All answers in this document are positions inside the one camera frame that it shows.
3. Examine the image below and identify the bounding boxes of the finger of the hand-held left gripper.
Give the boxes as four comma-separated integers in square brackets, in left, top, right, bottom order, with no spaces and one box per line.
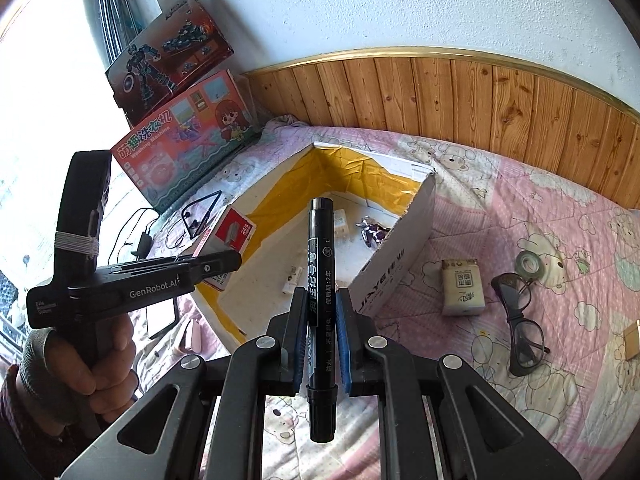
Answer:
[97,251,243,282]

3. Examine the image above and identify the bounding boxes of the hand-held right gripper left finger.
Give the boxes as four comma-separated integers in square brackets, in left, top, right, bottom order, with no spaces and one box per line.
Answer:
[60,287,310,480]

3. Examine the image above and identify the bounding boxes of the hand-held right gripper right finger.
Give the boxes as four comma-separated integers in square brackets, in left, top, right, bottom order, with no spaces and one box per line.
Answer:
[335,287,583,480]

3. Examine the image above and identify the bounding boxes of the red staples box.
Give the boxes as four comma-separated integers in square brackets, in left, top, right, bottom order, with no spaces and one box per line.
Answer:
[191,207,257,288]

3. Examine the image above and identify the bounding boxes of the white small tube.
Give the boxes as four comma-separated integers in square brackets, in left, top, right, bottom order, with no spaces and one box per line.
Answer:
[281,266,305,295]

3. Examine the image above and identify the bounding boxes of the black marker pen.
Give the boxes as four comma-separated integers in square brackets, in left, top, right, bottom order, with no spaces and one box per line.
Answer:
[305,197,337,445]

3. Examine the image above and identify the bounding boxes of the white cardboard box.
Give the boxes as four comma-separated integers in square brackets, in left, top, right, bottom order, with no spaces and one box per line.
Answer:
[192,142,437,341]

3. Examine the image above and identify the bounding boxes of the purple silver toy figure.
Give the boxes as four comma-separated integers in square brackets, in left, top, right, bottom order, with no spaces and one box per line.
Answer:
[356,216,392,247]

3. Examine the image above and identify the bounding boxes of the beige tissue pack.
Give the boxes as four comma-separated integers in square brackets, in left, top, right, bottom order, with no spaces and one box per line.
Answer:
[441,256,487,317]

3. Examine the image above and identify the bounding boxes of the black framed glasses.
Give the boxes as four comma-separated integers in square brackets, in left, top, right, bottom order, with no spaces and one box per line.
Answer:
[491,272,551,377]

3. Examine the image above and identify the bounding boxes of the clear tape roll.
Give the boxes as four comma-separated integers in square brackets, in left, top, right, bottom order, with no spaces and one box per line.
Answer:
[515,250,546,277]

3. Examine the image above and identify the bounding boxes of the person's left hand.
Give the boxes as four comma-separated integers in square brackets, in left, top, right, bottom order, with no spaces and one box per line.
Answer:
[47,316,139,428]

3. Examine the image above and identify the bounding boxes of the pale pink case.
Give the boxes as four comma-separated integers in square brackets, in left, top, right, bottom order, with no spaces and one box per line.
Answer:
[180,317,203,356]

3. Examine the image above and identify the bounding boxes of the smartphone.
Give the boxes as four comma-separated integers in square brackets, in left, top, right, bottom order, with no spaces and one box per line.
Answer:
[145,296,178,340]

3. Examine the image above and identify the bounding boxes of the pink toy washing machine box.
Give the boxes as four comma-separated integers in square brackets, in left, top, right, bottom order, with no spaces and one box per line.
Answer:
[111,69,262,213]

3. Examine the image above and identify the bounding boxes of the dark robot toy box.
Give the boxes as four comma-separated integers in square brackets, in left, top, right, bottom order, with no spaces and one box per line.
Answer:
[105,0,236,111]

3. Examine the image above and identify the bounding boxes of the pink printed blanket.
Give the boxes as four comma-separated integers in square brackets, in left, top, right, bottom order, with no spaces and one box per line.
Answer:
[127,115,640,480]

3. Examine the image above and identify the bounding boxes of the gold small box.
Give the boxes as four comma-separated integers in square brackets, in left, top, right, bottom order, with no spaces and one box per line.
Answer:
[622,321,640,366]

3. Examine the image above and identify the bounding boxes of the black earphone cable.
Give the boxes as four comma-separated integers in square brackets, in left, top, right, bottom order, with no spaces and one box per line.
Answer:
[167,189,223,250]

